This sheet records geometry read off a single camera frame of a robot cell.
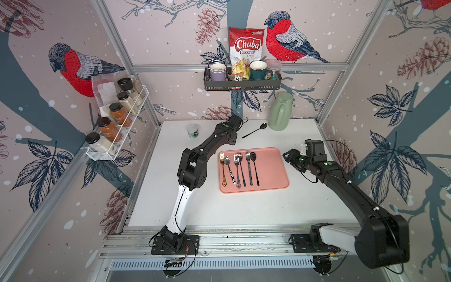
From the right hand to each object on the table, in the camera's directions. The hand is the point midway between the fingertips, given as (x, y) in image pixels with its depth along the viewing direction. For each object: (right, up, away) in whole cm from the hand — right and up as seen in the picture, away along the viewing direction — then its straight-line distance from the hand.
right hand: (285, 154), depth 85 cm
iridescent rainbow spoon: (-22, -4, +15) cm, 27 cm away
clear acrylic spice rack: (-73, +33, +2) cm, 80 cm away
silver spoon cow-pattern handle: (-29, -5, +15) cm, 33 cm away
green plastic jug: (+2, +23, +15) cm, 28 cm away
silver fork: (-24, -5, +15) cm, 29 cm away
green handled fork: (-17, -3, +18) cm, 25 cm away
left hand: (-28, +10, +15) cm, 33 cm away
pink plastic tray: (-16, -10, +12) cm, 22 cm away
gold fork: (-31, -15, +7) cm, 36 cm away
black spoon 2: (-5, +16, +33) cm, 37 cm away
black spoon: (-14, -3, +16) cm, 21 cm away
